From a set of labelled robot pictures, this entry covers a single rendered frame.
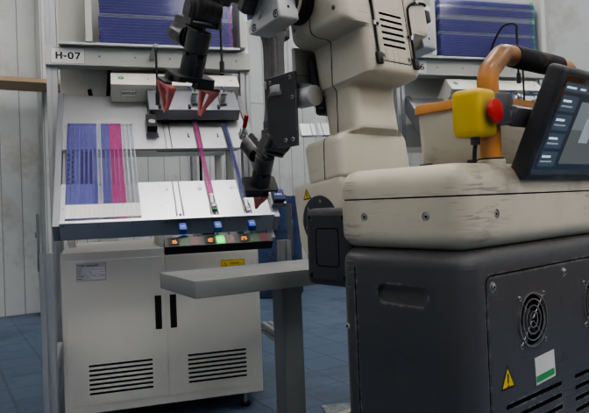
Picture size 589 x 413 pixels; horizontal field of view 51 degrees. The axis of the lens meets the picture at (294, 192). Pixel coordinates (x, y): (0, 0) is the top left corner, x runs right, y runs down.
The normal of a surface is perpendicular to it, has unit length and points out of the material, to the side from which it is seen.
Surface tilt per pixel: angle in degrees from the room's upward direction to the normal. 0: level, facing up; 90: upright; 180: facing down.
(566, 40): 90
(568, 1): 90
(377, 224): 90
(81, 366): 90
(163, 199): 44
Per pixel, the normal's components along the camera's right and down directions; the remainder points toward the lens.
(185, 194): 0.18, -0.74
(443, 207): -0.76, 0.02
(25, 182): 0.51, -0.04
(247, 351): 0.30, -0.03
